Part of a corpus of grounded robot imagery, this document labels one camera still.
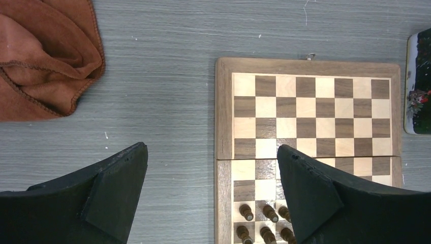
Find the dark knight back row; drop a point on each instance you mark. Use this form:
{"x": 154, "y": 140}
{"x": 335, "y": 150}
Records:
{"x": 267, "y": 235}

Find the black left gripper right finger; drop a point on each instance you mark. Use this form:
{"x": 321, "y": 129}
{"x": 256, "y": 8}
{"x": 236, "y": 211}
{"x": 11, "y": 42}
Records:
{"x": 328, "y": 205}

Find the gold metal tin tray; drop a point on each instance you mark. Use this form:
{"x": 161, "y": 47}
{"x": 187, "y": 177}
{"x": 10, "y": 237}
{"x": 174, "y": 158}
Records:
{"x": 417, "y": 89}

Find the dark rook back row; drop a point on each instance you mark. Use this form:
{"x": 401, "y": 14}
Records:
{"x": 243, "y": 233}

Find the wooden chessboard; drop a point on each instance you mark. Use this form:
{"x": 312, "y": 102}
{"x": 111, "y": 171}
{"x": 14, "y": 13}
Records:
{"x": 345, "y": 114}

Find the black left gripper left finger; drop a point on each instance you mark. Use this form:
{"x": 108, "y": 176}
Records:
{"x": 95, "y": 204}

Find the dark bishop back row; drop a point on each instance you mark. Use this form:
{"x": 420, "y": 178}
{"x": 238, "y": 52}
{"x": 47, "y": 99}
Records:
{"x": 287, "y": 235}

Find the dark pawn far left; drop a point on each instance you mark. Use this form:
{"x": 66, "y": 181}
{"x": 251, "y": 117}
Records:
{"x": 246, "y": 211}

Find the dark pawn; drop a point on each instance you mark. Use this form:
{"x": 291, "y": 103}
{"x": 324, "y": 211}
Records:
{"x": 283, "y": 211}
{"x": 246, "y": 211}
{"x": 270, "y": 213}

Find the brown cloth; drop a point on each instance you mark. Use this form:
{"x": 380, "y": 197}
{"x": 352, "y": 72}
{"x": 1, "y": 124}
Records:
{"x": 51, "y": 53}

